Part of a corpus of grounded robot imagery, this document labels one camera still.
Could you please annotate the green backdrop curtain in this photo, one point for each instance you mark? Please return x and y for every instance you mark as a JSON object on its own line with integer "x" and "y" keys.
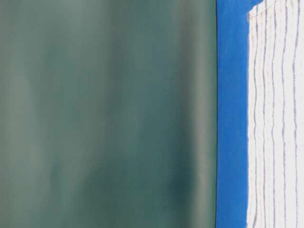
{"x": 108, "y": 113}

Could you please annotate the white blue-striped towel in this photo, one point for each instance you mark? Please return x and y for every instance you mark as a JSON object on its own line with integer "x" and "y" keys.
{"x": 275, "y": 115}

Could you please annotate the blue table cloth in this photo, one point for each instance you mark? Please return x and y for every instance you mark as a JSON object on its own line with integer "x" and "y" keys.
{"x": 232, "y": 66}

